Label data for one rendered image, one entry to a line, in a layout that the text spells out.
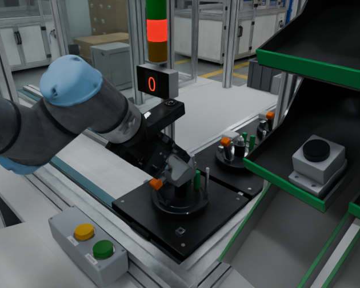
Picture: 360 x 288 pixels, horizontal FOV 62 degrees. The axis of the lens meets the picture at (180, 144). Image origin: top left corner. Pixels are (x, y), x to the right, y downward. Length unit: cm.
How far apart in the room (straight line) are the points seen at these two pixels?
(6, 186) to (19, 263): 35
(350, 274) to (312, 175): 20
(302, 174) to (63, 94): 32
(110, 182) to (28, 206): 25
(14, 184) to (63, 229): 42
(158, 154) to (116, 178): 39
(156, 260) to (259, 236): 21
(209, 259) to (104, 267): 20
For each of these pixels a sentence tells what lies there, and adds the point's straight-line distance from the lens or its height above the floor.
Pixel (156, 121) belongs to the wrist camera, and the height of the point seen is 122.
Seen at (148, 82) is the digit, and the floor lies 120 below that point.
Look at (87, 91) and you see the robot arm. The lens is 43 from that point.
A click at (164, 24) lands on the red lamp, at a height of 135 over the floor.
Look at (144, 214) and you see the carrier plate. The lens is 72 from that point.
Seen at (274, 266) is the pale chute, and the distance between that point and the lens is 56.
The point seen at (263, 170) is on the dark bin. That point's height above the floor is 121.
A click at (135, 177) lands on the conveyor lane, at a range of 93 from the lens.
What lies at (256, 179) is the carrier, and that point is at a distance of 84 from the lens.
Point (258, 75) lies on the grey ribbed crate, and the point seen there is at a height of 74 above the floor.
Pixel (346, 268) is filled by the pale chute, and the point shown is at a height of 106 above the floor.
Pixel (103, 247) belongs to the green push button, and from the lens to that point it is 66.
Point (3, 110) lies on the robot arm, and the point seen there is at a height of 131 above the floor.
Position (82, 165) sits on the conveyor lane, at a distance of 103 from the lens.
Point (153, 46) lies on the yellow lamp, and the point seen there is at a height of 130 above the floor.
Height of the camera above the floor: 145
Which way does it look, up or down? 29 degrees down
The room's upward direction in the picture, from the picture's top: straight up
